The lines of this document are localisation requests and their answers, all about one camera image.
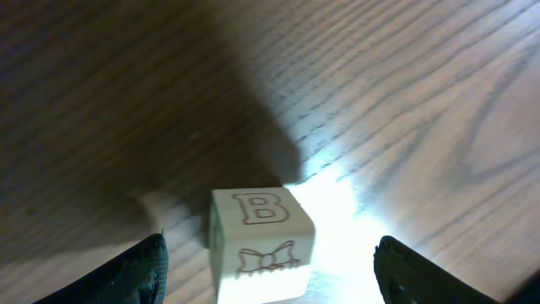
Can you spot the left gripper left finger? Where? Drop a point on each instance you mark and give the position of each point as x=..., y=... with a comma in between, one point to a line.
x=137, y=276

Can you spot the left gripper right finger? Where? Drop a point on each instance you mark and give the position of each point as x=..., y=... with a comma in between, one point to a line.
x=405, y=276

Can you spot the plain wooden block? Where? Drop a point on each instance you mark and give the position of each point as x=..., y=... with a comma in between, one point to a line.
x=260, y=242

